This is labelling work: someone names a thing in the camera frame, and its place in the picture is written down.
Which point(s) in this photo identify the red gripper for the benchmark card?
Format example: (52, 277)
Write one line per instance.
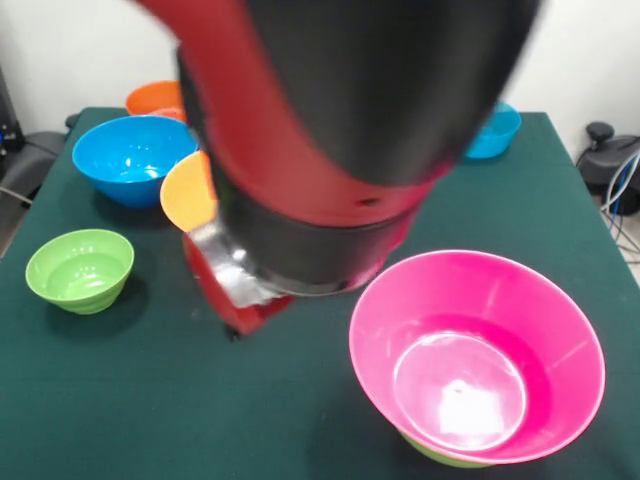
(220, 305)

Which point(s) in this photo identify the large orange bowl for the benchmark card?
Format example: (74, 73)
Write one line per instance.
(187, 195)

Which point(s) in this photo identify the medium green bowl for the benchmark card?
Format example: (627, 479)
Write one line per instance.
(435, 455)

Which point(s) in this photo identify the large pink bowl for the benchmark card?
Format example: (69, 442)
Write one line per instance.
(475, 310)

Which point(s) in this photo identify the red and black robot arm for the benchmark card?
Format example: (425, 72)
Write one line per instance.
(350, 100)

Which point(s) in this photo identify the dark green tablecloth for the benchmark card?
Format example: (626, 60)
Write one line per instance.
(150, 400)

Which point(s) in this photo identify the small green bowl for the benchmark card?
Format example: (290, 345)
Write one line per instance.
(75, 280)

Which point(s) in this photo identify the large blue bowl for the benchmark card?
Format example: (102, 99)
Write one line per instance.
(130, 160)

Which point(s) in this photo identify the small orange bowl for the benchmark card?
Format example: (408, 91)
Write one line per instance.
(150, 100)

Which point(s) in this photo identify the black electronics box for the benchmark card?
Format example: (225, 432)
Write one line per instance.
(10, 115)

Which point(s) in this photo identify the small blue bowl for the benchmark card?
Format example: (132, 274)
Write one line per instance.
(495, 135)

